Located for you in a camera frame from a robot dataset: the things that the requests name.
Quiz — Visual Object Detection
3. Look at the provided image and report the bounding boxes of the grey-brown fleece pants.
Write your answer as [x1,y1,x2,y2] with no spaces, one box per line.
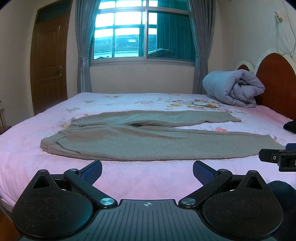
[40,110,283,161]

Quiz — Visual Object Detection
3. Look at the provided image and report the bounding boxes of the black item on bed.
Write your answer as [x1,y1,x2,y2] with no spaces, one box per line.
[283,120,296,134]

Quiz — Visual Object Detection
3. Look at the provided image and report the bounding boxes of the rolled grey-blue duvet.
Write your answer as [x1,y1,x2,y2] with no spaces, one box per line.
[202,69,265,108]

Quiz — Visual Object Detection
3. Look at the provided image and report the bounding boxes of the red wooden headboard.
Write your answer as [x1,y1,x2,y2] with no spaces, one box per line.
[237,49,295,120]

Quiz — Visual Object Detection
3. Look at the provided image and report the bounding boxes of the wooden chair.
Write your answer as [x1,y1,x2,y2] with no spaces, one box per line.
[0,108,12,135]

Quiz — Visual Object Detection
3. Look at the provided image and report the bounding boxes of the brown wooden door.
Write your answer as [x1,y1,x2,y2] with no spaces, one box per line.
[30,1,73,115]

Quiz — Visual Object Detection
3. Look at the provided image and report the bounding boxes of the large glass window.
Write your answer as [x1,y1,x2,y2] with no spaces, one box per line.
[91,1,196,63]

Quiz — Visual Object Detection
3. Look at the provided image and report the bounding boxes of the right grey curtain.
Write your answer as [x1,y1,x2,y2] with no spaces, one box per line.
[188,0,216,94]

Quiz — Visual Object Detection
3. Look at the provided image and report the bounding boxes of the grey curtain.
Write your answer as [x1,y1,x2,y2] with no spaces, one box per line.
[188,0,216,94]
[75,0,100,93]

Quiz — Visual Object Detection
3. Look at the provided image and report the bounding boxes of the left grey curtain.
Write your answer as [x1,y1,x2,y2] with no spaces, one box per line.
[75,0,100,93]

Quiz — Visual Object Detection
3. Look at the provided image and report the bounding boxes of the white wall charger cable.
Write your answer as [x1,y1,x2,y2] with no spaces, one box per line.
[273,10,296,56]

